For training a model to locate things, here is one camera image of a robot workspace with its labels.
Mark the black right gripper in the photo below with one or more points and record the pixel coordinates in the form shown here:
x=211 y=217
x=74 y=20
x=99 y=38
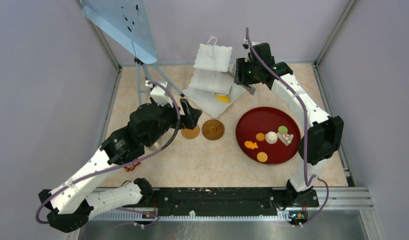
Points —
x=240 y=77

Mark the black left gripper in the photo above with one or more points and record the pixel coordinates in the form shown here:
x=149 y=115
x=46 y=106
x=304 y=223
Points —
x=191 y=121

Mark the yellow cake slice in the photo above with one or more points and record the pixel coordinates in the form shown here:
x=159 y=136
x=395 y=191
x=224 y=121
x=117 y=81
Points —
x=222 y=98

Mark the metal serving tongs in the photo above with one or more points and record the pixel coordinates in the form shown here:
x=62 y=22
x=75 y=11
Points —
x=232 y=71

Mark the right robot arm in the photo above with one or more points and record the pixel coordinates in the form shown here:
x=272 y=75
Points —
x=322 y=132

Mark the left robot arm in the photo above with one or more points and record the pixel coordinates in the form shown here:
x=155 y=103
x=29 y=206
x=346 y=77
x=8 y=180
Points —
x=72 y=204

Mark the light wooden coaster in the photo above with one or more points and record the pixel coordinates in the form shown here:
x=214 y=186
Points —
x=190 y=133

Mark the dark wooden saucer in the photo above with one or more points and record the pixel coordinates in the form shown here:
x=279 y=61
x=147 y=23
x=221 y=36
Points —
x=213 y=129

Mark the white three-tier cake stand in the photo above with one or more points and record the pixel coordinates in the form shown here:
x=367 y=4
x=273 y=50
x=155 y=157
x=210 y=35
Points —
x=210 y=77

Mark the red round tray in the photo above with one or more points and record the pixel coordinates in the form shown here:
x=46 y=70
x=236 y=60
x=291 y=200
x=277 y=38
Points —
x=263 y=120

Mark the orange fish-shaped cookie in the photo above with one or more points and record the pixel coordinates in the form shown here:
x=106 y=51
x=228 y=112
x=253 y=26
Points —
x=251 y=145

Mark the green macaron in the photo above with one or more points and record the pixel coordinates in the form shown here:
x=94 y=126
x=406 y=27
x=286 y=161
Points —
x=282 y=129

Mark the orange chip cookie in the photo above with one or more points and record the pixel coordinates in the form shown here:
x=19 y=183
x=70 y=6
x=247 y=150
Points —
x=260 y=137

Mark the white round mousse cake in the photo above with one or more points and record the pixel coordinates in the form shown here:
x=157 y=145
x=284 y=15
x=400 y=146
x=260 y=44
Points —
x=271 y=137

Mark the white strawberry cake slice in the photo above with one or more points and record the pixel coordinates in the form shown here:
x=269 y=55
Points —
x=285 y=138

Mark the round tan biscuit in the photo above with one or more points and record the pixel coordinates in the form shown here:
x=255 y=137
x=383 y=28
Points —
x=262 y=157

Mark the red snack packet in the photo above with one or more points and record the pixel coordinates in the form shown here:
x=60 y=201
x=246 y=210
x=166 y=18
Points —
x=131 y=166

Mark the light blue perforated board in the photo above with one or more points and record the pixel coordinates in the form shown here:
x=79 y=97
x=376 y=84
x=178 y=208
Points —
x=126 y=22

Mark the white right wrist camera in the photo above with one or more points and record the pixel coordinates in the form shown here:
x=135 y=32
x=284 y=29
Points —
x=246 y=45

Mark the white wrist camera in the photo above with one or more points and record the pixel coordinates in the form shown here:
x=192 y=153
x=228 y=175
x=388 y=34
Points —
x=158 y=95
x=246 y=45

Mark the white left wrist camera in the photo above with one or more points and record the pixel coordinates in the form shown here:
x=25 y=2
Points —
x=158 y=95

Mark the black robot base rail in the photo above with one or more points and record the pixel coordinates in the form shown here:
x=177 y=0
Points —
x=226 y=201

